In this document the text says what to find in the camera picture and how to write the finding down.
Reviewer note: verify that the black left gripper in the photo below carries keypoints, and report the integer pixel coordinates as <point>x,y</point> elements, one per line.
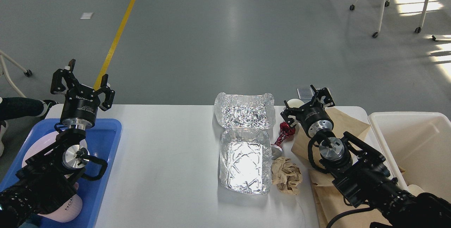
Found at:
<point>80,106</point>

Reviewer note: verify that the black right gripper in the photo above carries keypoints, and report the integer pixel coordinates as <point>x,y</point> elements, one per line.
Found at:
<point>313,118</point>

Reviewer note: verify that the aluminium foil container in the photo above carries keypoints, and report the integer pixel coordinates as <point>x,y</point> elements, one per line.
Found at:
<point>245,151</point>

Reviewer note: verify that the pink plastic plate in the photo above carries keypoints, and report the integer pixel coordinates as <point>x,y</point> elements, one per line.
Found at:
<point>38,147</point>

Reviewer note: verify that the pink mug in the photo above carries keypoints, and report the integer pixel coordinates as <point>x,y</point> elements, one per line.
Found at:
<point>68,211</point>

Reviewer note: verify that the teal mug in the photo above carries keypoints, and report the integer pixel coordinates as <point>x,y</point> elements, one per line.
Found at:
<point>29,225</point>

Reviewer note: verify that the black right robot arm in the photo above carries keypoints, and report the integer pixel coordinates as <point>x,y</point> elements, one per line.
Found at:
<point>358,170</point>

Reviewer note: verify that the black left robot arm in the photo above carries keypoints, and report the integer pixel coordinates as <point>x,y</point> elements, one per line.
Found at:
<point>47,181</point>

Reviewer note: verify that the small grey metal plate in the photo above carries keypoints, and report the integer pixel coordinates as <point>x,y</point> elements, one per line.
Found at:
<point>305,93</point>

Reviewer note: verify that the white paper cup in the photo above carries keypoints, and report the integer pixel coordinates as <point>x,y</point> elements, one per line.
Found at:
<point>295,103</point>

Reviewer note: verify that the red foil wrapper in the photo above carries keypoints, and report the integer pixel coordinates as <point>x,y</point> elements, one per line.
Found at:
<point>285,132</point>

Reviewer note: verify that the blue plastic tray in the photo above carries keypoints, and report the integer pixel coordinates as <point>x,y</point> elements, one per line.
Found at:
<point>102,142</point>

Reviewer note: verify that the crumpled brown paper ball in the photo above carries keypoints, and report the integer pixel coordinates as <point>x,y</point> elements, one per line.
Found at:
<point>286,176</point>

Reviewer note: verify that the person leg with shoe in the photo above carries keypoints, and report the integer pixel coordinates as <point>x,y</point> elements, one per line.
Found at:
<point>18,107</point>

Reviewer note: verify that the flat brown paper bag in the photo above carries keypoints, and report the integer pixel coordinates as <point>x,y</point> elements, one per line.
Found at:
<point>329,203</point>

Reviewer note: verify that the white plastic bin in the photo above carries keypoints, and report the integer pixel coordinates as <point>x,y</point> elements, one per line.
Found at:
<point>417,148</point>

